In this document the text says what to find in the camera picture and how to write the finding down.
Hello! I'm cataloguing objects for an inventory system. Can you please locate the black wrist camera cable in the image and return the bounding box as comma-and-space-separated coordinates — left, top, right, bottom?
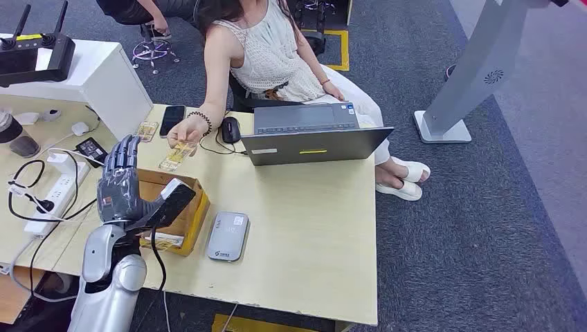
133, 222, 168, 332

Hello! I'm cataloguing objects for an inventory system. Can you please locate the white sandal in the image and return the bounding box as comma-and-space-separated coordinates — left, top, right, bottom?
374, 179, 424, 203
390, 156, 432, 184

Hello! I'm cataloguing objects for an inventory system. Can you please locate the black power cable with plug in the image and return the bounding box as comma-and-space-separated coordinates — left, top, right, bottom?
6, 149, 98, 299

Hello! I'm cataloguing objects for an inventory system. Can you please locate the wooden drawer unit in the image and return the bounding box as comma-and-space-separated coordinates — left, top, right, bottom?
0, 266, 47, 324

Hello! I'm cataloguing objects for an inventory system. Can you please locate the white cabinet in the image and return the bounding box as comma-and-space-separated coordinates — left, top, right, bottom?
0, 33, 154, 140

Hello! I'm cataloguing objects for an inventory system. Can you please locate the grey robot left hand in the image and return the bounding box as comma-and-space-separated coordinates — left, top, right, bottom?
96, 133, 159, 225

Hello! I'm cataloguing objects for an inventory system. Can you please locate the yellow ID card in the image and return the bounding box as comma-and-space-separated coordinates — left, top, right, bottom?
158, 140, 199, 173

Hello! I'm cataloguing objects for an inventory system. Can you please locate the black coil hair tie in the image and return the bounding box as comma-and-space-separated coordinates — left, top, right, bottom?
186, 111, 213, 138

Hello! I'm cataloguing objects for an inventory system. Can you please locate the flat white pad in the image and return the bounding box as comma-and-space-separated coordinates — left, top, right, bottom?
13, 111, 40, 126

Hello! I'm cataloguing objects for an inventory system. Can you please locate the stool with chrome base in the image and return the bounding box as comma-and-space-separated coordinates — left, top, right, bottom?
132, 24, 181, 75

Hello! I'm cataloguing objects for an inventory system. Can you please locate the person in background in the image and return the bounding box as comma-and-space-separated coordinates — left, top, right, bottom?
95, 0, 203, 40

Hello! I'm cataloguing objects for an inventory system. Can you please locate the grey power strip cable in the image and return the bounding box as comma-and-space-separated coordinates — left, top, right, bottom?
9, 236, 79, 304

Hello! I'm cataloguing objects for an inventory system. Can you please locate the grey kiosk stand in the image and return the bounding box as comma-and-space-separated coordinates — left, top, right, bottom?
413, 0, 570, 145

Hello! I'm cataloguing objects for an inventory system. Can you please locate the black computer mouse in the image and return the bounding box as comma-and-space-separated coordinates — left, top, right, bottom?
221, 116, 242, 145

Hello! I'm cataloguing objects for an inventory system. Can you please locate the person's left hand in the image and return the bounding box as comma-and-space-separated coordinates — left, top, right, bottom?
322, 81, 345, 102

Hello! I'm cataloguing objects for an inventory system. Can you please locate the coffee cup with dark lid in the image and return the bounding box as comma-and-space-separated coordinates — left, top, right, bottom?
0, 109, 42, 159

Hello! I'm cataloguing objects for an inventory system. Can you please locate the black mouse cable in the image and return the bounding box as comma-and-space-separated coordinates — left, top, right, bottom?
198, 109, 249, 156

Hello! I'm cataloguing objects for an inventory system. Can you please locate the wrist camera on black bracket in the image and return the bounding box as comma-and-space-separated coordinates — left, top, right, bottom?
126, 177, 197, 232

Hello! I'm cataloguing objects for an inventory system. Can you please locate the white power strip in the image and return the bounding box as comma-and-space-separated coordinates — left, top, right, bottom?
24, 153, 91, 238

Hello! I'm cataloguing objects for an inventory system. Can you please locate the cardboard box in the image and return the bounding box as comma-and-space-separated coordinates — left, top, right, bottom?
136, 168, 211, 257

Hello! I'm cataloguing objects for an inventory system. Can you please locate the grey card reader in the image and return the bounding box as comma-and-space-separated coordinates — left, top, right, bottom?
206, 211, 251, 263

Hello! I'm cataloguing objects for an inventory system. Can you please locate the person's right hand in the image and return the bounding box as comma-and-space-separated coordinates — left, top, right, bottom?
167, 118, 205, 150

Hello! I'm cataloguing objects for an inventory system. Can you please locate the white paper slip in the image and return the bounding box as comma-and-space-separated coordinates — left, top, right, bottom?
142, 231, 184, 250

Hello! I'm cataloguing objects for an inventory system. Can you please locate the black smartphone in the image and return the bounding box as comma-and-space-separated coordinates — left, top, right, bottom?
159, 104, 187, 139

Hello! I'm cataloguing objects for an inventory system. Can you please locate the black office chair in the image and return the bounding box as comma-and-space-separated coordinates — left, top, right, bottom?
228, 29, 327, 114

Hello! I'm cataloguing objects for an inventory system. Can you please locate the black remote controller with antennas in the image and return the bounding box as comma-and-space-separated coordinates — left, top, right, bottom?
0, 1, 77, 88

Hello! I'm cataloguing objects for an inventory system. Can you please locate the black labelled adapter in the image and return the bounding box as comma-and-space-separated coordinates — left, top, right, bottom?
75, 136, 109, 168

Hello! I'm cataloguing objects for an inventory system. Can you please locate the grey laptop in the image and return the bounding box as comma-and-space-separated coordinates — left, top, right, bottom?
240, 101, 395, 167

